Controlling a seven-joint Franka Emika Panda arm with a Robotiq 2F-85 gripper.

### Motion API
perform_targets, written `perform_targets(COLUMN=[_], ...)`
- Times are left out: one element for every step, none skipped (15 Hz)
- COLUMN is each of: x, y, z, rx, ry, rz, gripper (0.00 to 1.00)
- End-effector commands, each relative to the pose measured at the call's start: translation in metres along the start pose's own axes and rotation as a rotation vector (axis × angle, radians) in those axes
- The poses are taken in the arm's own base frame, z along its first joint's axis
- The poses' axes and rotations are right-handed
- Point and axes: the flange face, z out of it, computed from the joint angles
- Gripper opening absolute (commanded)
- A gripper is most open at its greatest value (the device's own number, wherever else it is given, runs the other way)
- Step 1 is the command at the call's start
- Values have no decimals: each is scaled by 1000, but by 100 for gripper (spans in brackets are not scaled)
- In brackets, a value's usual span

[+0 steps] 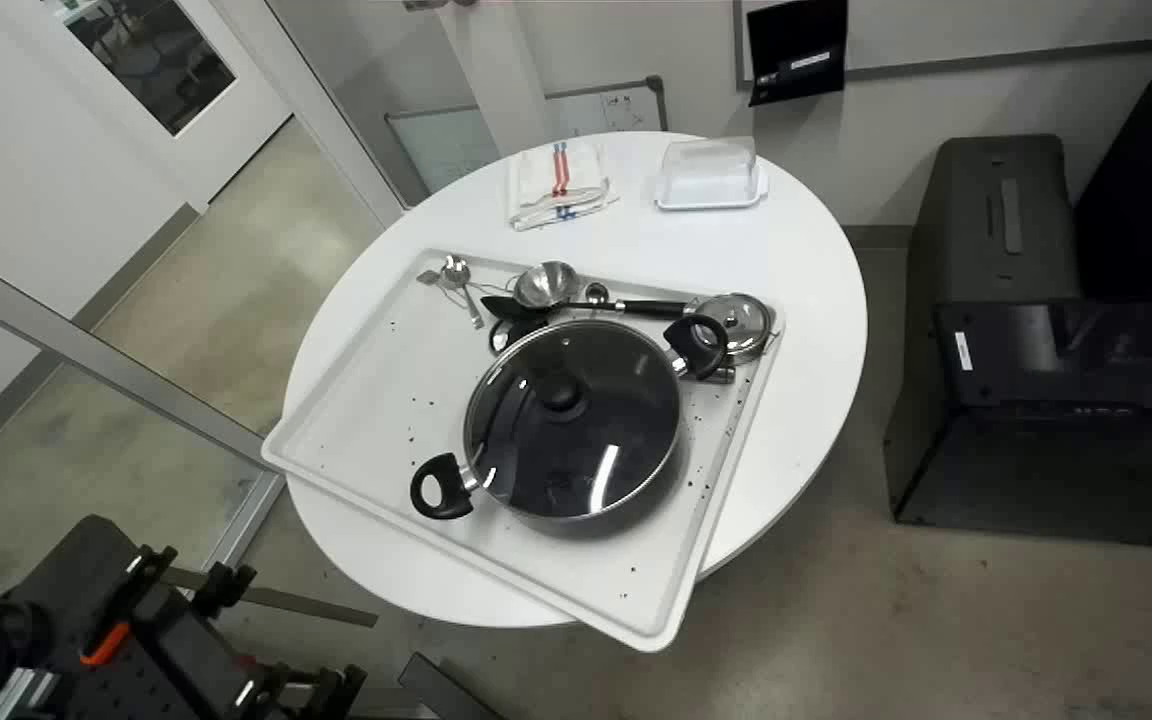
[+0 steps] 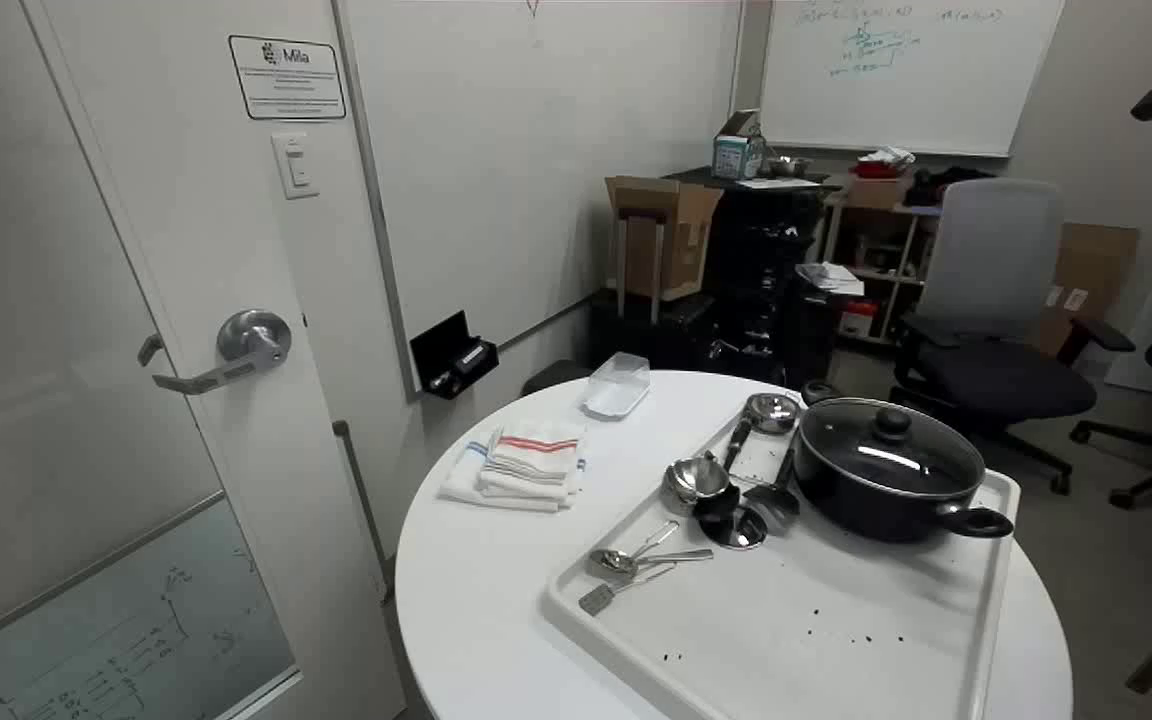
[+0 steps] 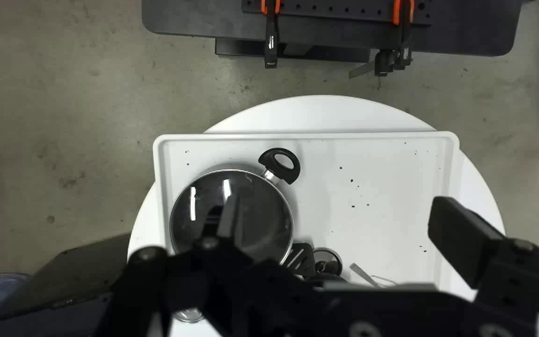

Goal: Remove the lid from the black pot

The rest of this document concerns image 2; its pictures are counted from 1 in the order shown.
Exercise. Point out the glass lid with black knob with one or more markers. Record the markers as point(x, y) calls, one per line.
point(870, 460)

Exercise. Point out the black cooking pot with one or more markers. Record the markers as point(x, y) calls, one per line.
point(870, 519)

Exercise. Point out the clear plastic container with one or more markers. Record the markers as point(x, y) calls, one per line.
point(618, 390)

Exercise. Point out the low black case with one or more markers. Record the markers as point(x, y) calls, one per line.
point(650, 333)

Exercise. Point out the folded white red-striped cloth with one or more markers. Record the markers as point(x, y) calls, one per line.
point(522, 467)

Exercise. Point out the black marker holder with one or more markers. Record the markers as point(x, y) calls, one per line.
point(449, 352)

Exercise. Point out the open cardboard box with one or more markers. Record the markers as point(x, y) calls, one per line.
point(666, 235)

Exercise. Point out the small steel ladle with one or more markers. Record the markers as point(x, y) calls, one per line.
point(688, 478)

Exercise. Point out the small steel measuring spoon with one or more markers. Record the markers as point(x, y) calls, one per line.
point(615, 561)
point(658, 542)

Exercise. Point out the large steel ladle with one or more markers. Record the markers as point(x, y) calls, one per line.
point(774, 410)

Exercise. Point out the tall black cabinet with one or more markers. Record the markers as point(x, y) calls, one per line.
point(763, 267)

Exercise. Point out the black ladle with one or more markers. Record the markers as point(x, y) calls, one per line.
point(735, 523)

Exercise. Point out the small grey flat piece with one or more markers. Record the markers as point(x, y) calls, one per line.
point(598, 602)

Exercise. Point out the black serving spoon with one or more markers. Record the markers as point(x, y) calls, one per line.
point(779, 507)

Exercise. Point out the teal small box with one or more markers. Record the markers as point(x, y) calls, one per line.
point(739, 152)

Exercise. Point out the white papers stack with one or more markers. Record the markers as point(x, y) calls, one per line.
point(833, 278)

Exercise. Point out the wooden shelf unit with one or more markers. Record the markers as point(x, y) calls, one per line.
point(870, 246)

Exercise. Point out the white plastic tray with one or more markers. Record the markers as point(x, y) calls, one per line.
point(801, 626)

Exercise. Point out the red and white item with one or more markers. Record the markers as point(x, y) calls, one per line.
point(883, 161)

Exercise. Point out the white printed door sign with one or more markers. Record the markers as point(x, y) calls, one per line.
point(284, 77)

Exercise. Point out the grey office chair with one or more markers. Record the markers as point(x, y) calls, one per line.
point(988, 263)

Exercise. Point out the whiteboard with green writing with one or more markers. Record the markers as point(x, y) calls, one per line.
point(923, 93)

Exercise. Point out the white door with glass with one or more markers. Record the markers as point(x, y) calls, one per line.
point(136, 201)

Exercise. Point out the flat cardboard box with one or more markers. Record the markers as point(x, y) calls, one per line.
point(1097, 267)

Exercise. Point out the large wall whiteboard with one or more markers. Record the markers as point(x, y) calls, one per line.
point(539, 161)

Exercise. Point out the white light switch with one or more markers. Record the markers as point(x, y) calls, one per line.
point(294, 167)

